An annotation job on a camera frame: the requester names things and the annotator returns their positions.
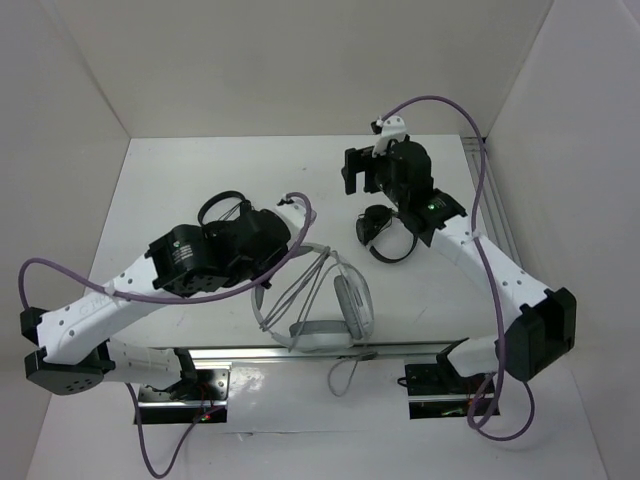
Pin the right black headphones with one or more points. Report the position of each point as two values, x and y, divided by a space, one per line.
372 228

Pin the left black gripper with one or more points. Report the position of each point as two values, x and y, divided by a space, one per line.
281 251

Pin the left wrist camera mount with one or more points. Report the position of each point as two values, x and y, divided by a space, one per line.
295 214

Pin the grey white headphones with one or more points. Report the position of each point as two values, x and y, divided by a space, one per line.
327 307

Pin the left black headphones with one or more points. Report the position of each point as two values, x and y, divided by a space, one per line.
231 205

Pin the black headphones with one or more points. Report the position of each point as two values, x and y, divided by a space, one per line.
372 228
231 205

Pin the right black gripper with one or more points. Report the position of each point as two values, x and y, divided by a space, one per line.
360 161

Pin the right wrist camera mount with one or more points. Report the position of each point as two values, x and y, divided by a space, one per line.
391 129

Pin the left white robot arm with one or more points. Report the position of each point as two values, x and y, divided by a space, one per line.
75 345

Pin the aluminium mounting rail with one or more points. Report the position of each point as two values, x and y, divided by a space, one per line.
279 354

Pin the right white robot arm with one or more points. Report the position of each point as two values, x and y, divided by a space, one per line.
538 324

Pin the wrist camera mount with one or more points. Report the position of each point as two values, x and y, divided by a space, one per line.
295 214
391 129

